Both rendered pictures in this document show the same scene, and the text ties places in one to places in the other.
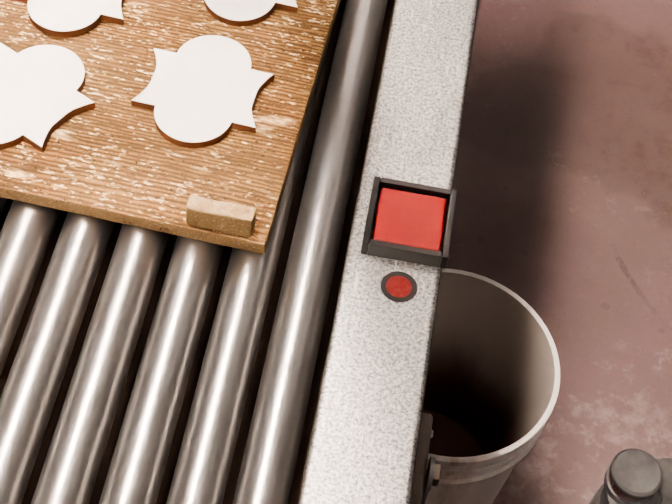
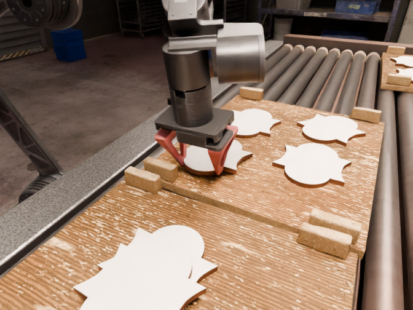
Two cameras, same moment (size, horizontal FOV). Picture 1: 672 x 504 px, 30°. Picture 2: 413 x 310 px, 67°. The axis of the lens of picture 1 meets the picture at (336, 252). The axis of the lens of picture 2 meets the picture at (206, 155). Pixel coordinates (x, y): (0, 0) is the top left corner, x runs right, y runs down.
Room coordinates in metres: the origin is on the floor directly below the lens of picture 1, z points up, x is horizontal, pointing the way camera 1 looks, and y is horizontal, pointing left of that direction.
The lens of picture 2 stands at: (1.38, 0.30, 1.23)
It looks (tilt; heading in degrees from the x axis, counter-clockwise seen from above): 32 degrees down; 204
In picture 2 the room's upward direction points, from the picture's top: straight up
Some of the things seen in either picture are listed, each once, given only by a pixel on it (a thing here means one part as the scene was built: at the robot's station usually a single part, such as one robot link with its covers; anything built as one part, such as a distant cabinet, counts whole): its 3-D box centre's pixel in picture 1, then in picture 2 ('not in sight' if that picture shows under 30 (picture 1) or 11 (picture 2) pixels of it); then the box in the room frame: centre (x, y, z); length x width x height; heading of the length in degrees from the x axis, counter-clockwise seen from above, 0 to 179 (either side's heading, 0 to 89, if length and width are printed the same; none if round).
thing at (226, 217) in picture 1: (220, 216); (251, 93); (0.63, 0.10, 0.95); 0.06 x 0.02 x 0.03; 85
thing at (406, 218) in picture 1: (409, 222); not in sight; (0.67, -0.06, 0.92); 0.06 x 0.06 x 0.01; 87
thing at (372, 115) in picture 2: not in sight; (365, 114); (0.66, 0.37, 0.95); 0.06 x 0.02 x 0.03; 85
